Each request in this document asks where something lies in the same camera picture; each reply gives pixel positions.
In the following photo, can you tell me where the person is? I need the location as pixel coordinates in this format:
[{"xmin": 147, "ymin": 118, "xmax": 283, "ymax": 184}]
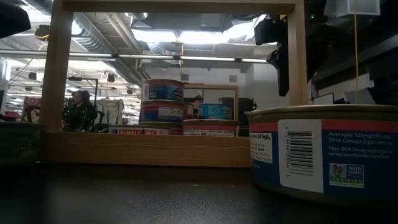
[{"xmin": 62, "ymin": 90, "xmax": 98, "ymax": 132}]

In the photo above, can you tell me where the black yellow cord reel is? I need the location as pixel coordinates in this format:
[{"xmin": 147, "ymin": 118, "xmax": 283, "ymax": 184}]
[{"xmin": 34, "ymin": 24, "xmax": 52, "ymax": 41}]

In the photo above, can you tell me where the white hanging garment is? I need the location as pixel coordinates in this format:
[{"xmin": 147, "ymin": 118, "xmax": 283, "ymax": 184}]
[{"xmin": 97, "ymin": 98, "xmax": 125, "ymax": 125}]

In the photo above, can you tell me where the Bumble Bee can silver lid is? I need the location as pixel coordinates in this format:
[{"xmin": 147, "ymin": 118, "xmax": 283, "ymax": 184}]
[{"xmin": 108, "ymin": 124, "xmax": 171, "ymax": 136}]

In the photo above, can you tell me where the colourful patterned cloth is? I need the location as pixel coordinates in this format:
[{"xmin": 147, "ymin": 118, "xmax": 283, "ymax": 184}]
[{"xmin": 21, "ymin": 96, "xmax": 43, "ymax": 123}]

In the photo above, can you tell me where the white board panel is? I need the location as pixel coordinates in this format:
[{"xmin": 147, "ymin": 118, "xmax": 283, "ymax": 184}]
[{"xmin": 312, "ymin": 92, "xmax": 335, "ymax": 106}]

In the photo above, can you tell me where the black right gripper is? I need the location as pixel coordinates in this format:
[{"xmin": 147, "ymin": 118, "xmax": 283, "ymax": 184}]
[{"xmin": 254, "ymin": 14, "xmax": 290, "ymax": 98}]

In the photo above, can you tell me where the teal can silver lid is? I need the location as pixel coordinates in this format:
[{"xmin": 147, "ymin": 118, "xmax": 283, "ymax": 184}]
[{"xmin": 197, "ymin": 103, "xmax": 234, "ymax": 121}]

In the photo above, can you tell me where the wooden slatted shelf rack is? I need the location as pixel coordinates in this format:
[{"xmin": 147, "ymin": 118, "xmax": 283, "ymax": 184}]
[{"xmin": 39, "ymin": 0, "xmax": 308, "ymax": 168}]

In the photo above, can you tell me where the pink can silver lid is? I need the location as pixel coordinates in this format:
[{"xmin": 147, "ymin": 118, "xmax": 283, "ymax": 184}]
[{"xmin": 183, "ymin": 102, "xmax": 196, "ymax": 121}]

